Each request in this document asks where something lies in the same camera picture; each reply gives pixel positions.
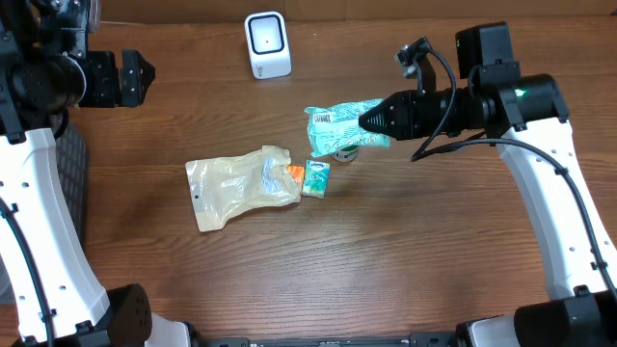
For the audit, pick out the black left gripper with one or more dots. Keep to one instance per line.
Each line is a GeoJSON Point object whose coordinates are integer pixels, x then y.
{"type": "Point", "coordinates": [137, 77]}

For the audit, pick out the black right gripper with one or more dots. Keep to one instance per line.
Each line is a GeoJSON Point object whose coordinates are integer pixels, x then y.
{"type": "Point", "coordinates": [405, 113]}

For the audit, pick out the green capped bottle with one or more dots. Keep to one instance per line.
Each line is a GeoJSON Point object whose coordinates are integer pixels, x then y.
{"type": "Point", "coordinates": [346, 154]}

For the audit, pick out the teal wet wipes pack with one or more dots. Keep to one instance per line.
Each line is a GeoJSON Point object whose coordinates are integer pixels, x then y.
{"type": "Point", "coordinates": [333, 129]}

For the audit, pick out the teal tissue pack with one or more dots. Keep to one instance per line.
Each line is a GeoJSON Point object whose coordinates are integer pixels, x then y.
{"type": "Point", "coordinates": [316, 179]}

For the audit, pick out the orange tissue pack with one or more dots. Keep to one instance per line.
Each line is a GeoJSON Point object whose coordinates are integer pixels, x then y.
{"type": "Point", "coordinates": [297, 173]}

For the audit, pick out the beige plastic pouch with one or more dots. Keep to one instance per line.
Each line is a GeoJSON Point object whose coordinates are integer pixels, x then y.
{"type": "Point", "coordinates": [223, 188]}

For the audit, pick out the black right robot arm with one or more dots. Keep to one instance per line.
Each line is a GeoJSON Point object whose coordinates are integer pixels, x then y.
{"type": "Point", "coordinates": [528, 122]}

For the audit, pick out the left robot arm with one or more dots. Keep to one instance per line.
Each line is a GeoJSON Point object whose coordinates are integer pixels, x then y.
{"type": "Point", "coordinates": [47, 68]}

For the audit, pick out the white barcode scanner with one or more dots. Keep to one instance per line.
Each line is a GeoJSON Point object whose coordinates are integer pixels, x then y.
{"type": "Point", "coordinates": [267, 45]}

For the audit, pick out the cardboard backdrop panel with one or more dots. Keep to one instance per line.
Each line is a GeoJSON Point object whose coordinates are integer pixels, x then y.
{"type": "Point", "coordinates": [220, 11]}

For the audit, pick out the grey plastic mesh basket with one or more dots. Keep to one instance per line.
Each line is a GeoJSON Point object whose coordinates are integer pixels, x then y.
{"type": "Point", "coordinates": [73, 161]}

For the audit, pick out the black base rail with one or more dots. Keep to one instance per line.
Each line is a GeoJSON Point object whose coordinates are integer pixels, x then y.
{"type": "Point", "coordinates": [328, 342]}

